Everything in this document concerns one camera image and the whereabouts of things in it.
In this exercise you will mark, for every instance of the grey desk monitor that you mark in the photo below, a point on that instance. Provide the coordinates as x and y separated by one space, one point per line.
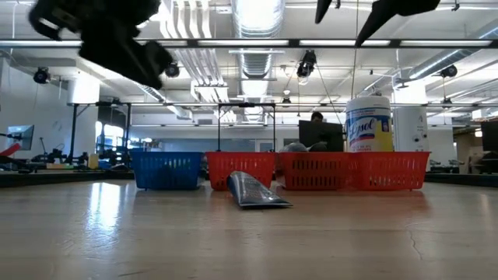
21 137

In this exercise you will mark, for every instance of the red plastic basket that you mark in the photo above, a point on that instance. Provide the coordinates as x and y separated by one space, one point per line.
241 167
316 171
391 171

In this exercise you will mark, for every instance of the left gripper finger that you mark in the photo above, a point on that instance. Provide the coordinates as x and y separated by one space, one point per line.
149 78
159 56

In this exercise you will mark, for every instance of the yellow container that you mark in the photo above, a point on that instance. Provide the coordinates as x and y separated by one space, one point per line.
93 161

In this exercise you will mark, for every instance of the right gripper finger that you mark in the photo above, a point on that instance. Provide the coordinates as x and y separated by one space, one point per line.
323 9
373 23

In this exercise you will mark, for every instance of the black computer monitor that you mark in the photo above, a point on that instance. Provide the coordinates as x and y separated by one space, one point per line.
321 136

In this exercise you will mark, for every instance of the white Lysol wipes canister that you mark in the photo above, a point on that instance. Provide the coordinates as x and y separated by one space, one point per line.
367 124

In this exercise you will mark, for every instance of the person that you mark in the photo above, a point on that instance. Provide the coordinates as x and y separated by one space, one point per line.
317 116

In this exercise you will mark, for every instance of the black hanging overhead camera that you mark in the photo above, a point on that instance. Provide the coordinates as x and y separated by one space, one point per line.
307 62

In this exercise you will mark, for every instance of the silver foil pouch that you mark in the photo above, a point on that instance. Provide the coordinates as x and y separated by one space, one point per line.
253 190

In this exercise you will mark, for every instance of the silver ceiling air duct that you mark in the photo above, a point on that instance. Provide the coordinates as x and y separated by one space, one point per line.
257 23

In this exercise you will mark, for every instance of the blue plastic basket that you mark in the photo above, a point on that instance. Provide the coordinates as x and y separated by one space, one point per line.
166 171

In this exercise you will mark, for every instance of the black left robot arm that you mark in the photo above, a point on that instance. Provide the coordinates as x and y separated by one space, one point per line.
97 8

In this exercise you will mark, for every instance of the black neighbouring station frame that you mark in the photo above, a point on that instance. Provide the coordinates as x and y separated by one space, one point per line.
246 105

